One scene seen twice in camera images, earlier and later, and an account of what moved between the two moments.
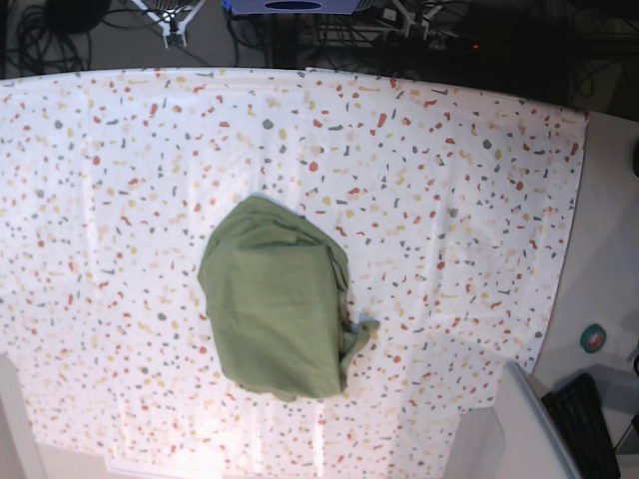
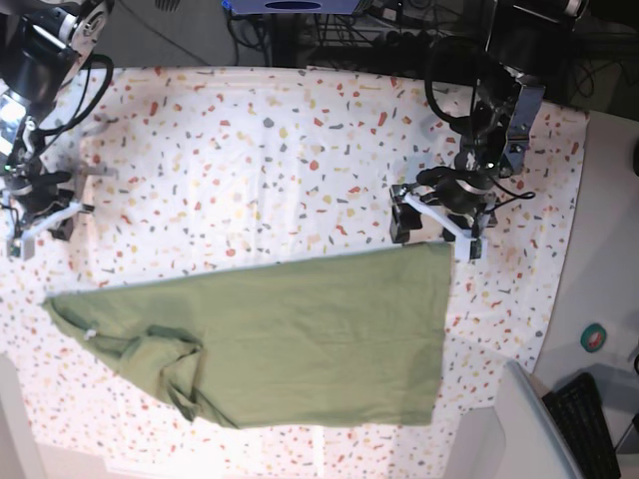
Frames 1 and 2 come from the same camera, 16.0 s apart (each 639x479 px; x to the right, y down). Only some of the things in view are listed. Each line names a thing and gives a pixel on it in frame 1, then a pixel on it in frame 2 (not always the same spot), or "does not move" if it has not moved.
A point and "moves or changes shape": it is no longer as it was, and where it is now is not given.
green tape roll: (593, 338) does not move
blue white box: (293, 7) does not move
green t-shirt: (276, 283) moves or changes shape
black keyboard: (576, 409) does not move
